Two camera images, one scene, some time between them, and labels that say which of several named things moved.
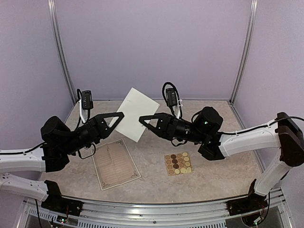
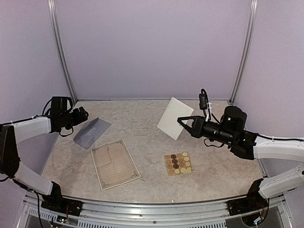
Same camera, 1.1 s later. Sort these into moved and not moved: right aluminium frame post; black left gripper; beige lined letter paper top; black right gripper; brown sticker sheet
Moved: black right gripper; beige lined letter paper top; black left gripper
Not moved: right aluminium frame post; brown sticker sheet
